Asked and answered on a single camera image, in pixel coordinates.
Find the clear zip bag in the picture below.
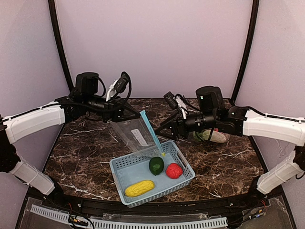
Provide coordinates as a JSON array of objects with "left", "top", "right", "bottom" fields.
[
  {"left": 193, "top": 128, "right": 230, "bottom": 144},
  {"left": 110, "top": 110, "right": 165, "bottom": 157}
]

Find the green cucumber toy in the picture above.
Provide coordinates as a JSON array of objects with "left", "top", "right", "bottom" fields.
[{"left": 193, "top": 132, "right": 205, "bottom": 142}]

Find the clear zip top bag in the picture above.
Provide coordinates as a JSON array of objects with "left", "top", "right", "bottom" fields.
[{"left": 193, "top": 128, "right": 230, "bottom": 144}]

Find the white bitter gourd toy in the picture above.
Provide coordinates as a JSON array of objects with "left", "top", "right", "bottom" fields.
[{"left": 205, "top": 130, "right": 228, "bottom": 144}]

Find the light blue plastic basket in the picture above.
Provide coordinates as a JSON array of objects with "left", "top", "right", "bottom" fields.
[{"left": 110, "top": 141, "right": 195, "bottom": 208}]

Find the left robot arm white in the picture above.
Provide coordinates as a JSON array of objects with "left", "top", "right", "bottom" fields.
[{"left": 0, "top": 72, "right": 140, "bottom": 197}]

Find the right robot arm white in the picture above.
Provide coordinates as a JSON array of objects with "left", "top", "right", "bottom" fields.
[{"left": 155, "top": 86, "right": 305, "bottom": 195}]

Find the green round fruit toy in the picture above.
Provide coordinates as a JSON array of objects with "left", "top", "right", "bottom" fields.
[{"left": 149, "top": 157, "right": 164, "bottom": 176}]

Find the red raspberry toy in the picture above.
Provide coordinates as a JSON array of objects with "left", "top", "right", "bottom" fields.
[{"left": 165, "top": 163, "right": 183, "bottom": 179}]

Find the yellow corn toy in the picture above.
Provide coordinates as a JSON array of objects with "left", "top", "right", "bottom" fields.
[{"left": 125, "top": 180, "right": 155, "bottom": 197}]

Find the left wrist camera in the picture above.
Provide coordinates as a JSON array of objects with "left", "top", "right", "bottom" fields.
[{"left": 106, "top": 72, "right": 132, "bottom": 102}]

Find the black aluminium frame rail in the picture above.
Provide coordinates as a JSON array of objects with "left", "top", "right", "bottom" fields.
[{"left": 56, "top": 194, "right": 263, "bottom": 216}]

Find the grey slotted cable duct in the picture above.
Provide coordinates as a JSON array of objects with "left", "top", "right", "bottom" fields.
[{"left": 30, "top": 204, "right": 228, "bottom": 229}]

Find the left black frame post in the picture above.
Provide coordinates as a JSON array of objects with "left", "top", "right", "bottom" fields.
[{"left": 48, "top": 0, "right": 73, "bottom": 91}]

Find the black frame post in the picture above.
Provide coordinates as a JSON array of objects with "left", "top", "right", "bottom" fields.
[
  {"left": 48, "top": 0, "right": 73, "bottom": 91},
  {"left": 231, "top": 0, "right": 260, "bottom": 103}
]

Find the right black frame post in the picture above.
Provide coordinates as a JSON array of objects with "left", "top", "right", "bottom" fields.
[{"left": 231, "top": 0, "right": 260, "bottom": 103}]

